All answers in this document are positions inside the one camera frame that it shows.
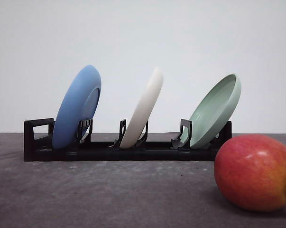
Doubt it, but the white plate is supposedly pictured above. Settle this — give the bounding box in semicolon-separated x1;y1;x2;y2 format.
120;67;164;149

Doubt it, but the red pomegranate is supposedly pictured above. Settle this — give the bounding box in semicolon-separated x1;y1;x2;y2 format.
214;134;286;212

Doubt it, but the blue plate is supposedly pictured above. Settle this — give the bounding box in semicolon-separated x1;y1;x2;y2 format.
52;65;101;150

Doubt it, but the light green plate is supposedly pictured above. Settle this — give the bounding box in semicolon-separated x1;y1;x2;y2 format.
189;74;241;149

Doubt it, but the black plastic plate rack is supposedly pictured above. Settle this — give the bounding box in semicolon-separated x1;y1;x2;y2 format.
24;118;232;162

